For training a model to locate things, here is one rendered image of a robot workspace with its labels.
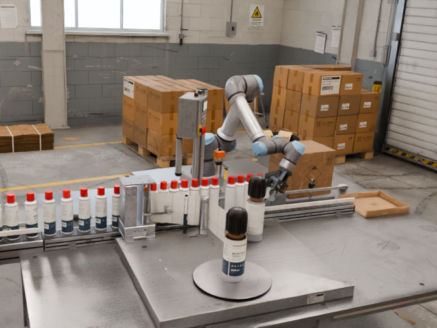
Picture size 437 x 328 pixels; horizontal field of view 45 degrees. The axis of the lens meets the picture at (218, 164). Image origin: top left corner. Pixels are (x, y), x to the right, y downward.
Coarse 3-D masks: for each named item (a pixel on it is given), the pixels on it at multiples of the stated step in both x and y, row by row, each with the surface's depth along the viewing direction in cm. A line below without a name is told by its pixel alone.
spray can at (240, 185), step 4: (240, 176) 265; (240, 180) 266; (236, 184) 267; (240, 184) 266; (244, 184) 267; (236, 188) 267; (240, 188) 266; (244, 188) 267; (236, 192) 267; (240, 192) 267; (244, 192) 268; (236, 196) 268; (240, 196) 267; (244, 196) 270; (236, 200) 268; (240, 200) 268; (236, 204) 269; (240, 204) 269
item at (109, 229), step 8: (296, 208) 284; (304, 208) 285; (312, 208) 286; (160, 224) 255; (168, 224) 255; (176, 224) 256; (56, 232) 239; (80, 232) 240; (88, 232) 241; (96, 232) 241; (104, 232) 242
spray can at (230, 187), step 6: (228, 180) 264; (234, 180) 264; (228, 186) 263; (234, 186) 264; (228, 192) 264; (234, 192) 265; (228, 198) 265; (234, 198) 266; (228, 204) 266; (234, 204) 267
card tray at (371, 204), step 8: (368, 192) 320; (376, 192) 323; (360, 200) 315; (368, 200) 316; (376, 200) 317; (384, 200) 317; (392, 200) 314; (360, 208) 303; (368, 208) 304; (376, 208) 304; (384, 208) 305; (392, 208) 297; (400, 208) 299; (408, 208) 302; (368, 216) 291; (376, 216) 293
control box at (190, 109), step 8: (184, 96) 249; (192, 96) 250; (200, 96) 252; (184, 104) 246; (192, 104) 245; (200, 104) 247; (184, 112) 247; (192, 112) 246; (200, 112) 249; (184, 120) 248; (192, 120) 247; (200, 120) 251; (184, 128) 249; (192, 128) 249; (184, 136) 250; (192, 136) 250
